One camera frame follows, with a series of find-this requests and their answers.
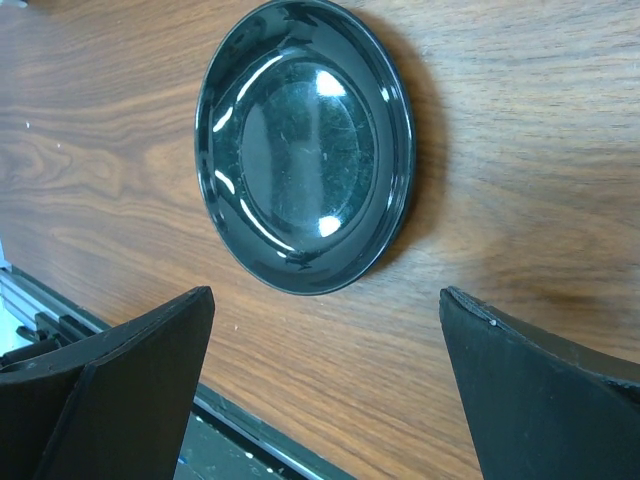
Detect aluminium rail frame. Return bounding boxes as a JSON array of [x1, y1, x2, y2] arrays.
[[1, 266, 110, 354]]

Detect black glossy plate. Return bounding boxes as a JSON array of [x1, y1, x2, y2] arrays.
[[194, 1, 416, 296]]

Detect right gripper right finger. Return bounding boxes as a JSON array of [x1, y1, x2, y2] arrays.
[[439, 286, 639, 479]]

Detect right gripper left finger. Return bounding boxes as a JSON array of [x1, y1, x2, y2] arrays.
[[1, 286, 215, 479]]

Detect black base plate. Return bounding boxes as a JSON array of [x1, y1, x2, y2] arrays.
[[174, 384, 352, 480]]

